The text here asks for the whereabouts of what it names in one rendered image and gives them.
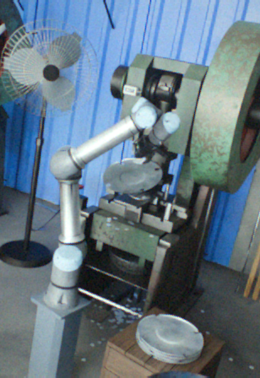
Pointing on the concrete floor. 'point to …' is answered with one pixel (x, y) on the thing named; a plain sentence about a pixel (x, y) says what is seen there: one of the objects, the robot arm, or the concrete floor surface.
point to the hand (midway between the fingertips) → (138, 160)
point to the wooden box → (122, 354)
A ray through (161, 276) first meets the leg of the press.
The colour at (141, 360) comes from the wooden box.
